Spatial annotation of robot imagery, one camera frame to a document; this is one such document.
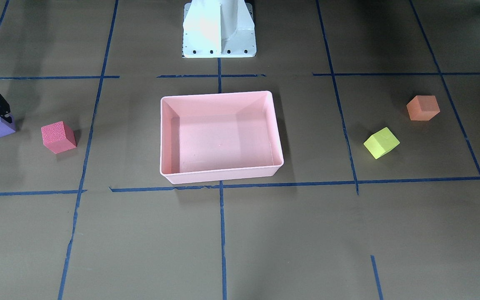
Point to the pink foam block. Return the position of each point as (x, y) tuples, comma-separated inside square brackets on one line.
[(58, 137)]

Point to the yellow foam block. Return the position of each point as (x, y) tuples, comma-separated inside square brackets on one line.
[(381, 143)]

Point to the pink plastic bin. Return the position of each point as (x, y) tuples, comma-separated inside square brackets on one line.
[(224, 136)]

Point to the orange foam block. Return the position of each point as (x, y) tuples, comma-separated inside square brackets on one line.
[(423, 108)]

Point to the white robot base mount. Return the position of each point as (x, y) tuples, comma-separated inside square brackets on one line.
[(218, 28)]

